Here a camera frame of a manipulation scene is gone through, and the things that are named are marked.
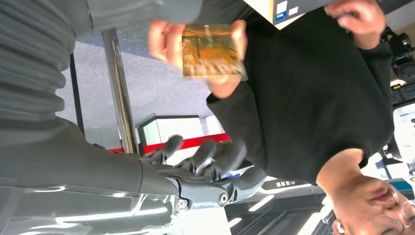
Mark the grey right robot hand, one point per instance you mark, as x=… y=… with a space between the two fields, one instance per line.
x=81 y=168

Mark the person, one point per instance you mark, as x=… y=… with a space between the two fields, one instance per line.
x=308 y=97

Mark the grey laptop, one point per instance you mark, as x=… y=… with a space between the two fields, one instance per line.
x=304 y=9

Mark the white cabinet black trim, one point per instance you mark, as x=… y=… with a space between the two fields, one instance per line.
x=175 y=128

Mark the black equipment case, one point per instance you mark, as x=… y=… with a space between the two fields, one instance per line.
x=403 y=94

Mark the red barrier belt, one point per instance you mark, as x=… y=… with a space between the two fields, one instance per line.
x=194 y=141

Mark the white machine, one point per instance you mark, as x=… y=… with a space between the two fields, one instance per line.
x=405 y=129

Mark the black camera on stand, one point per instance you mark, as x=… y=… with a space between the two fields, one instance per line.
x=400 y=55

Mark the chrome stanchion post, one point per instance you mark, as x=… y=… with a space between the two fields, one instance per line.
x=120 y=90

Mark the black stanchion post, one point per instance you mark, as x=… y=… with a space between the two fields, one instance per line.
x=77 y=97

